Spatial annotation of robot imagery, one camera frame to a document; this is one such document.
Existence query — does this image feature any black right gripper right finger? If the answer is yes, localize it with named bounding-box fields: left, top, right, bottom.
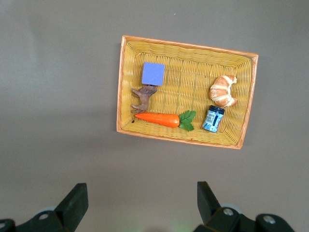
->
left=195, top=181, right=296, bottom=232

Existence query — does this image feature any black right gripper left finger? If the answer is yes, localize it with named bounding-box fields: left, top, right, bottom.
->
left=0, top=183, right=89, bottom=232

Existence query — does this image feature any small blue labelled jar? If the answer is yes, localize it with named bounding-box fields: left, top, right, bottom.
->
left=202, top=105, right=225, bottom=133

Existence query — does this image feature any orange toy carrot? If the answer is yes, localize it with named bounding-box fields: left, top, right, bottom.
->
left=134, top=110, right=197, bottom=132

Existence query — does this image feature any toy croissant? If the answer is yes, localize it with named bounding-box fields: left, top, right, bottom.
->
left=209, top=74, right=239, bottom=108

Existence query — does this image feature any brown toy animal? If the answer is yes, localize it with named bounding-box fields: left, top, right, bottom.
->
left=131, top=85, right=158, bottom=115

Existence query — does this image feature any yellow wicker basket orange rim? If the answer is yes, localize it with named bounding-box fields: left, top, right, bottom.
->
left=116, top=35, right=259, bottom=150

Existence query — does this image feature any brown table cloth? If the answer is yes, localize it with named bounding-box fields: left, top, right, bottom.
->
left=0, top=0, right=309, bottom=232

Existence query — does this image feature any purple foam cube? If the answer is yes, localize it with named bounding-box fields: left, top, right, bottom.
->
left=141, top=62, right=166, bottom=87

